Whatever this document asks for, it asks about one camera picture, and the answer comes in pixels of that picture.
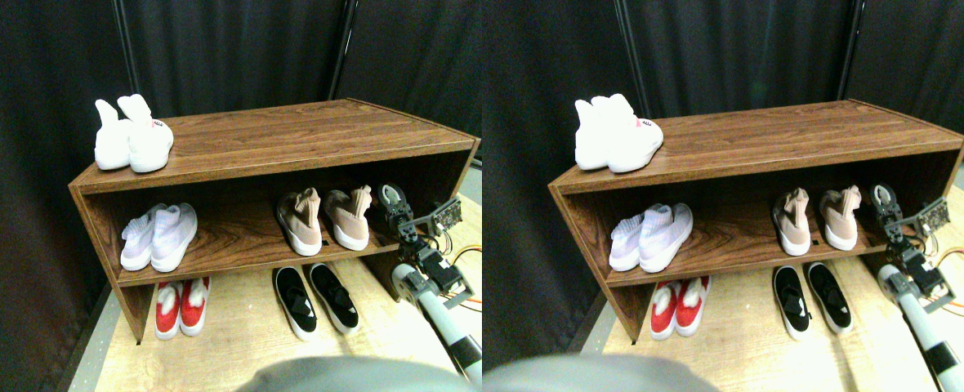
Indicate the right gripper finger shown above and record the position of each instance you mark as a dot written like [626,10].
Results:
[386,204]
[878,204]

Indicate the beige shoe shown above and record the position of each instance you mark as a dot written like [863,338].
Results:
[350,224]
[841,224]
[301,229]
[792,229]

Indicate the black shoe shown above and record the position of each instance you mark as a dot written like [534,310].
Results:
[335,300]
[830,300]
[296,306]
[792,306]

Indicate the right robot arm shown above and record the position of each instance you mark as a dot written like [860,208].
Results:
[921,328]
[441,318]

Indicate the brown shoe rack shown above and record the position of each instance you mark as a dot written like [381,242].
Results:
[286,135]
[776,135]

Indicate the black curtain stand pole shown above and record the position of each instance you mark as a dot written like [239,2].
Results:
[343,49]
[851,49]
[124,49]
[625,49]

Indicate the lilac shoe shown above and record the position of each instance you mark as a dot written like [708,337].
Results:
[625,247]
[667,238]
[136,245]
[174,238]

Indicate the white shoe with red mark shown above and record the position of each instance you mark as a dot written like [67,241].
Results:
[149,147]
[633,147]

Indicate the black bracket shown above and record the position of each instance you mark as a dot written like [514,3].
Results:
[443,216]

